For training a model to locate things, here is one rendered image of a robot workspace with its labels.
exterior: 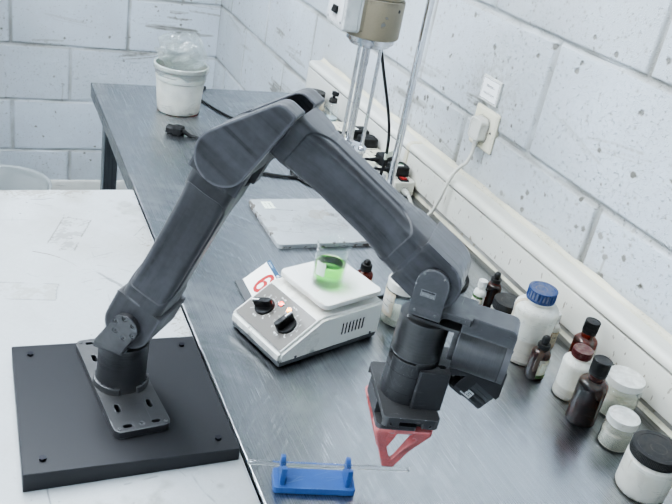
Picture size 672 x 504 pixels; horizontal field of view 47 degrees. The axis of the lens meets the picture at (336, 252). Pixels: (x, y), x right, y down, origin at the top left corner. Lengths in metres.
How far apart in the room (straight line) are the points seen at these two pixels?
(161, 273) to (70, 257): 0.49
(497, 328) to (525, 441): 0.36
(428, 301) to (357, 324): 0.43
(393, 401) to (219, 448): 0.23
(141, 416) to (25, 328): 0.28
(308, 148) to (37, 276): 0.66
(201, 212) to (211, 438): 0.30
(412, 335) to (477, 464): 0.30
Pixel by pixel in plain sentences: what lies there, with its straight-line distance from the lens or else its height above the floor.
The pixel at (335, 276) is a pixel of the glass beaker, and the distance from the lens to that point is 1.18.
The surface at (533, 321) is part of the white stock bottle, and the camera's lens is 1.27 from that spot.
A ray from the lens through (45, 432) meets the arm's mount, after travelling 1.00.
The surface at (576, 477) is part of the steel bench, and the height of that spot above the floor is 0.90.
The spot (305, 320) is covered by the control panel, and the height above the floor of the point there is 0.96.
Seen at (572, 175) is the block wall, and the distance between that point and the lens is 1.46.
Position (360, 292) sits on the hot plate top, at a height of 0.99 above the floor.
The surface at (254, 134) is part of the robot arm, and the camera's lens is 0.79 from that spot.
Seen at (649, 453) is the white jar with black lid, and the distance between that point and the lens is 1.11.
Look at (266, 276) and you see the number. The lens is 1.32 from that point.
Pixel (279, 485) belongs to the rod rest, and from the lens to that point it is 0.97.
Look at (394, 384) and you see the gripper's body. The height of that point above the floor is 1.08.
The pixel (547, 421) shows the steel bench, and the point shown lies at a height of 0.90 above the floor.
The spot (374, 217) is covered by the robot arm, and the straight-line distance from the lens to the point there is 0.79.
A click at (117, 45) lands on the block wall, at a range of 3.48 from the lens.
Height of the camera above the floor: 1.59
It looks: 27 degrees down
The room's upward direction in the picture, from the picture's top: 11 degrees clockwise
